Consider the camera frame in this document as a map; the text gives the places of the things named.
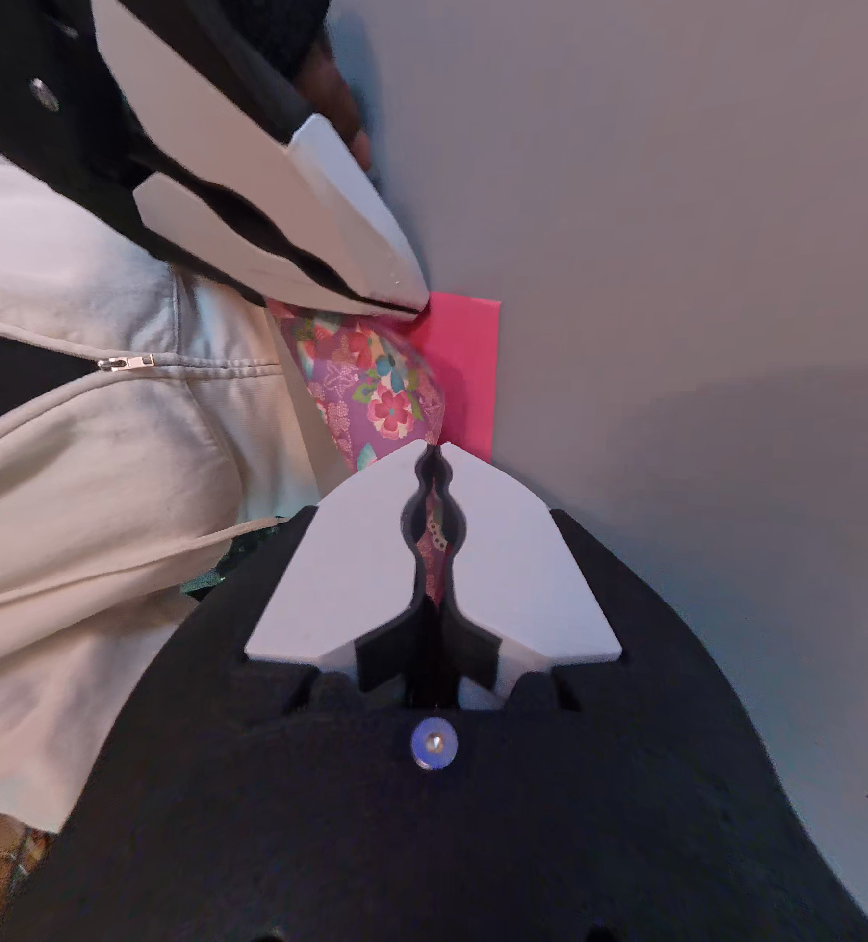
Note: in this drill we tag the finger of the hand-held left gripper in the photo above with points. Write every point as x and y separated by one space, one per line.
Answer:
206 125
206 228

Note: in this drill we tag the brown patterned cloth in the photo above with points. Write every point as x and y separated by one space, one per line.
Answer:
0 876

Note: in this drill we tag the black shirt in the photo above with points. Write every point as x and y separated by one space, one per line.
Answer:
15 383

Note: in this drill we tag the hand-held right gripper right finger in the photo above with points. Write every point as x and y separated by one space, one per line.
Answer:
529 574

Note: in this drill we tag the dark green cloth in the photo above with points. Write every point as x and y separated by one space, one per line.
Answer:
235 559

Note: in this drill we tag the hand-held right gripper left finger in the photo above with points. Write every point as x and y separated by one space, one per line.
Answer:
346 574

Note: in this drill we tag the person's left hand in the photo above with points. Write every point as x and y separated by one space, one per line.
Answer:
338 96

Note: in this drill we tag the floral pink origami paper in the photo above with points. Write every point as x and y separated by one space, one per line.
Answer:
375 383

